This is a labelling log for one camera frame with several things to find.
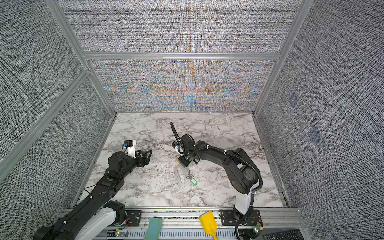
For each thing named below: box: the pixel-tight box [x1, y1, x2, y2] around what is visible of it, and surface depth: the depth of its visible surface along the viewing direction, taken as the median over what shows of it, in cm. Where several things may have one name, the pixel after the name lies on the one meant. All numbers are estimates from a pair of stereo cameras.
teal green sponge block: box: [143, 217, 162, 240], surface depth 71 cm
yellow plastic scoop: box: [199, 211, 218, 240], surface depth 73 cm
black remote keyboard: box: [262, 229, 305, 240], surface depth 69 cm
